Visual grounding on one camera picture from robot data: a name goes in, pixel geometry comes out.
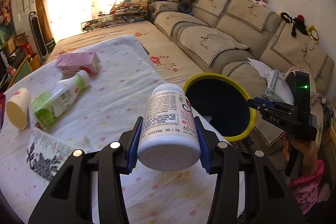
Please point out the beige floral mat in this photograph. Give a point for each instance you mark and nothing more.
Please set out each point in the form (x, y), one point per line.
(157, 45)

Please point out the person's right forearm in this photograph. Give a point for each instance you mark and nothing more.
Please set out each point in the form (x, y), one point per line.
(307, 187)

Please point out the hanging flower decoration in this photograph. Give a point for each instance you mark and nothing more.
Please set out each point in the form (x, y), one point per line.
(5, 10)

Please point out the white supplement bottle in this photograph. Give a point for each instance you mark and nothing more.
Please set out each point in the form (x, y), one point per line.
(168, 134)

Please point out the yellow lion plush toy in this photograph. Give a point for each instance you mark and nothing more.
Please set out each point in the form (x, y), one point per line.
(313, 34)

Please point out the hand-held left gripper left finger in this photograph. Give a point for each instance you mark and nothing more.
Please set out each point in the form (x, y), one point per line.
(134, 145)

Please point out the dark green box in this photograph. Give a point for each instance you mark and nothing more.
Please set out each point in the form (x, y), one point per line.
(50, 44)

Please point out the cream paper cup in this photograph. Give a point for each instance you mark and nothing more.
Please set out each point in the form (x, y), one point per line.
(17, 108)

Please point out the grey neck pillow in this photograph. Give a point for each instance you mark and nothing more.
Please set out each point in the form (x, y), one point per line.
(185, 6)

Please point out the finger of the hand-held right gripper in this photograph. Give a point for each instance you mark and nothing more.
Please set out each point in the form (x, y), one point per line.
(256, 106)
(265, 101)

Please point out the green and white plastic bottle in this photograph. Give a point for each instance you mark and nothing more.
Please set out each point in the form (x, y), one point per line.
(60, 95)

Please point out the black tower fan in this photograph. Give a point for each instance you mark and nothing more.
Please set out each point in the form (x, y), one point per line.
(38, 35)

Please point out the person's right hand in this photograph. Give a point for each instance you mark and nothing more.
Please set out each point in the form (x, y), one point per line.
(308, 155)

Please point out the black white printed packet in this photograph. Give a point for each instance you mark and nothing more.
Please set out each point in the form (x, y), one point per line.
(44, 153)

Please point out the cluttered glass coffee table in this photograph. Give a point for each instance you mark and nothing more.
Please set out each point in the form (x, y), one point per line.
(118, 16)

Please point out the beige sofa with embroidered covers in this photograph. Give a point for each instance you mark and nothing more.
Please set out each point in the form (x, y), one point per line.
(236, 29)

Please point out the pink drink carton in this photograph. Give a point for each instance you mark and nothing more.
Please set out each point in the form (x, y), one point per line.
(76, 61)

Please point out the black bin with yellow rim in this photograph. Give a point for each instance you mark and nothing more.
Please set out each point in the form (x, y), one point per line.
(223, 108)

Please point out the black plush toy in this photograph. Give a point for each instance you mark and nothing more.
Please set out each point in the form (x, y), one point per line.
(296, 24)

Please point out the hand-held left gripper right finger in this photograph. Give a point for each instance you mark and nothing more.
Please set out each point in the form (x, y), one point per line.
(203, 145)

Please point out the red flat box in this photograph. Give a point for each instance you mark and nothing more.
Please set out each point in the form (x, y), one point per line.
(2, 111)

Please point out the white crumpled paper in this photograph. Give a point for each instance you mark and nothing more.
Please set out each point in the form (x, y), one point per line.
(258, 66)

